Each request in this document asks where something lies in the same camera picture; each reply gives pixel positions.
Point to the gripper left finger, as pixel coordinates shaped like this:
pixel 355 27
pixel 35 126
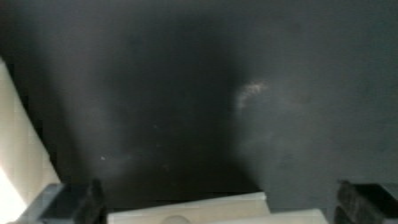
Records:
pixel 67 204

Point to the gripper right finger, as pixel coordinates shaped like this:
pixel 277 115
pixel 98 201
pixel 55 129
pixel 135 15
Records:
pixel 366 203

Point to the white drawer cabinet frame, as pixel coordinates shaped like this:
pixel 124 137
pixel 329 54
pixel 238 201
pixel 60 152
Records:
pixel 27 172

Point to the white drawer box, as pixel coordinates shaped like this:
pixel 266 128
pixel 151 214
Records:
pixel 238 209

